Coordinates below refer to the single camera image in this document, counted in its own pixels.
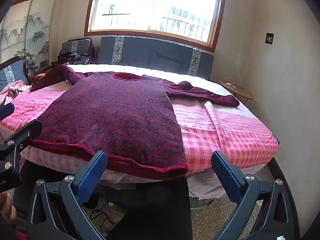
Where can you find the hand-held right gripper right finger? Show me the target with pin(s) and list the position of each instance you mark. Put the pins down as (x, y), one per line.
(227, 177)

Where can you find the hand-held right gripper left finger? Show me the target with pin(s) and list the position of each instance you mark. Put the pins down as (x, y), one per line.
(92, 177)

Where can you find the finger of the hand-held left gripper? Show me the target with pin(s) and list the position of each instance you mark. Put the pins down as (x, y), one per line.
(27, 131)
(6, 112)

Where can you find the maroon floral sweater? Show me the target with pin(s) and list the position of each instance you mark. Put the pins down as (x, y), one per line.
(112, 120)

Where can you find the pink clothes pile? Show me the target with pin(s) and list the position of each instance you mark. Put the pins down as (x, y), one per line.
(12, 88)

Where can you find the dark clothes pile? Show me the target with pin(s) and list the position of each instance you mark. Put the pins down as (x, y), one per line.
(75, 60)

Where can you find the person's left hand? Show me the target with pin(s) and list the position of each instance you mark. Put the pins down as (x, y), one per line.
(7, 208)

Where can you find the wooden chair with grey cushion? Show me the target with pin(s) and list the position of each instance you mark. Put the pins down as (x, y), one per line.
(10, 75)

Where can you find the pink checked bedsheet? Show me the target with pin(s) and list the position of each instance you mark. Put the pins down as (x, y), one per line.
(225, 135)

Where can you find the glossy brown wooden armrest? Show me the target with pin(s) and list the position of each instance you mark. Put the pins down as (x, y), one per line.
(41, 75)

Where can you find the round wooden side table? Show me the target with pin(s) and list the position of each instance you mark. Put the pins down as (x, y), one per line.
(243, 93)

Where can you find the landscape painted folding screen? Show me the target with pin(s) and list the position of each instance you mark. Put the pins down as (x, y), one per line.
(32, 30)

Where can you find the grey cushioned armchair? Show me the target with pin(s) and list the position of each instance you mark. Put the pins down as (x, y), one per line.
(80, 46)

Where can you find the grey pillow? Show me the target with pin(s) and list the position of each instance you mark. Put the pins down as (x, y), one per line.
(162, 61)

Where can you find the large barred window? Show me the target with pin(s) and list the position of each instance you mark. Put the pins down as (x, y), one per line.
(155, 5)

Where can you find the dark wall switch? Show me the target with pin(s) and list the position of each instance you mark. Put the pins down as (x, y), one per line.
(269, 39)

